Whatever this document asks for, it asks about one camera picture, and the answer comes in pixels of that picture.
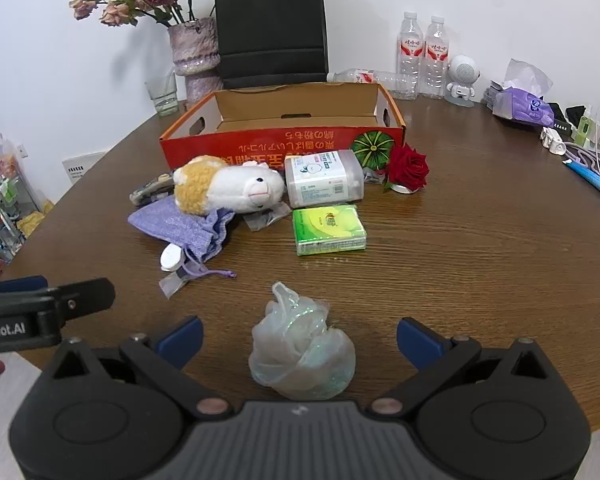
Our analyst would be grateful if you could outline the cluttered shelf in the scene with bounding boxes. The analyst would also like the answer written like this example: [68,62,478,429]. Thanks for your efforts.
[0,132,43,283]

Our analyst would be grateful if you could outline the white robot toy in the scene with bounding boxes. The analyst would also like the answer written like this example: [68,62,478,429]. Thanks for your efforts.
[445,55,479,109]

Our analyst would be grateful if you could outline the black paper bag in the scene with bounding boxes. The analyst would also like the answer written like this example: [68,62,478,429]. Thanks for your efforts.
[214,0,329,91]

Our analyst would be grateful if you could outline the grey cables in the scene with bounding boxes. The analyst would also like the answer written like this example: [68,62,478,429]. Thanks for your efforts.
[565,142,600,181]

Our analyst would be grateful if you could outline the white cap in clear packet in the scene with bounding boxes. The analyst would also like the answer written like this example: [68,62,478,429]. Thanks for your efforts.
[159,244,193,301]

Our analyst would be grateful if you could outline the iridescent white bath puff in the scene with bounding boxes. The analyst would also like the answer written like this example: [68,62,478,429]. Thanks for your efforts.
[248,282,357,402]

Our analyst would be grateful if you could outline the purple drawstring pouch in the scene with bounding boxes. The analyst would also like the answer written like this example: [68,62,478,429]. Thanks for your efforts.
[127,195,238,281]

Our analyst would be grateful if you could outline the clear drinking glass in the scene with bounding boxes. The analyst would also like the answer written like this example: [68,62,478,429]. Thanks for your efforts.
[145,72,181,117]

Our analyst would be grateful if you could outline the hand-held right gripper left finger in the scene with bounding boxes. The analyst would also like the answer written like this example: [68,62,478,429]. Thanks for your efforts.
[44,316,232,422]

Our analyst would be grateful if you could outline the green tissue pack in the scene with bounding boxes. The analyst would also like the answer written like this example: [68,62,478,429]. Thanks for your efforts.
[292,204,367,257]

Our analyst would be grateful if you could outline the white charger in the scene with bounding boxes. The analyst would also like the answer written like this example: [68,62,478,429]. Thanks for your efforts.
[540,126,573,155]

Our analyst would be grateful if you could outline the red cardboard box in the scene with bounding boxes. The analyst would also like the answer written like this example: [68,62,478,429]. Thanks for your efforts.
[159,82,407,173]

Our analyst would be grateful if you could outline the white and yellow plush toy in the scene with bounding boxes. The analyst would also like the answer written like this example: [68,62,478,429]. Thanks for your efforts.
[172,156,287,216]

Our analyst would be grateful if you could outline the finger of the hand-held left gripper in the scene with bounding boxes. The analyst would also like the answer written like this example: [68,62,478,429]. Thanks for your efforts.
[0,275,48,295]
[0,278,116,346]

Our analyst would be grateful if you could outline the purple tissue pack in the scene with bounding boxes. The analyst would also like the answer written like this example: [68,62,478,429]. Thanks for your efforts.
[490,58,556,128]

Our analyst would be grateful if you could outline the small green bottle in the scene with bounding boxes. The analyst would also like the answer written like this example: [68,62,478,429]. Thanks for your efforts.
[575,105,593,147]

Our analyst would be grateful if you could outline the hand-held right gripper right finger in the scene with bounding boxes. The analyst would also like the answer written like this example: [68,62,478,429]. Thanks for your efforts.
[366,317,561,418]

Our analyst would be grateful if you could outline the clear water bottle red label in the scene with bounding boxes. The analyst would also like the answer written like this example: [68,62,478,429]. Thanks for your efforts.
[326,67,421,101]
[396,11,425,101]
[421,16,451,100]

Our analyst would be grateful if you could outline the patterned hair clip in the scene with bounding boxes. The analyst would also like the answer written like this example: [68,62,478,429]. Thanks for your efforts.
[130,172,176,206]

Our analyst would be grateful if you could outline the white cotton swab box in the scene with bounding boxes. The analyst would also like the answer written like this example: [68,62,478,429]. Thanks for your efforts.
[284,150,366,209]

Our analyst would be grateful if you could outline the red rose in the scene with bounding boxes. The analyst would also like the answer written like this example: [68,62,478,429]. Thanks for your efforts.
[382,143,430,195]

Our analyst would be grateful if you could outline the blue toothpaste tube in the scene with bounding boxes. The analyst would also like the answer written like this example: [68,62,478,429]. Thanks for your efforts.
[561,159,600,204]

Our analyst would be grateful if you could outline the clear plastic packet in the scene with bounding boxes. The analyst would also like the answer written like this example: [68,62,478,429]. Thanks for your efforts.
[244,202,292,232]

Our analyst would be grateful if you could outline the purple textured vase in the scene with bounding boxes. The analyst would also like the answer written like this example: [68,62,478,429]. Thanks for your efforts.
[167,16,223,106]

